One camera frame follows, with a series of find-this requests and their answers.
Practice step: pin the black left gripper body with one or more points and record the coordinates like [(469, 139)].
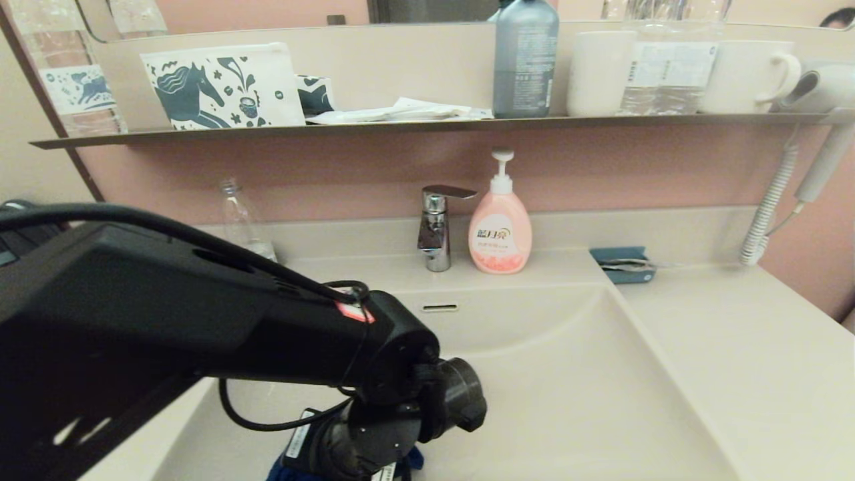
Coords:
[(354, 437)]

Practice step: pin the blue terry cloth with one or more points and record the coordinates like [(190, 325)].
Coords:
[(280, 473)]

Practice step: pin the chrome sink faucet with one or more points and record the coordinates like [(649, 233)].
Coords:
[(435, 230)]

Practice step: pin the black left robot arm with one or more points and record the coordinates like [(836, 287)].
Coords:
[(133, 321)]

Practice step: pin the beige moulded sink basin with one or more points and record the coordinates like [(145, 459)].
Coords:
[(568, 401)]

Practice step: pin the small clear water bottle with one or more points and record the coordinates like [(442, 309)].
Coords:
[(237, 214)]

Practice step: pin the pink soap pump bottle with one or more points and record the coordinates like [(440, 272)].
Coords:
[(499, 230)]

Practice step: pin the teal blue box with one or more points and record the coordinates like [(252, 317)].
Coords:
[(618, 256)]

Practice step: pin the white paper packets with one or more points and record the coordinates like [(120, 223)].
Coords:
[(407, 111)]

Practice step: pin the small blue print pouch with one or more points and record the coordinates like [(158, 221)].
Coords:
[(315, 95)]

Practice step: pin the large horse print pouch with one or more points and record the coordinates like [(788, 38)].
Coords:
[(224, 85)]

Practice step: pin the grey toiletry bottle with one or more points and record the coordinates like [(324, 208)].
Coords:
[(526, 63)]

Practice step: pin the white hair dryer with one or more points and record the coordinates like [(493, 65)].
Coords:
[(825, 90)]

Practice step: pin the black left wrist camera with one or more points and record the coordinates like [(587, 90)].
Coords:
[(461, 394)]

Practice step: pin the dark metal wall shelf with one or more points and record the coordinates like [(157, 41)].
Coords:
[(467, 123)]

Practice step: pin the wall mirror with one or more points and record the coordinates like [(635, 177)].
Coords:
[(267, 12)]

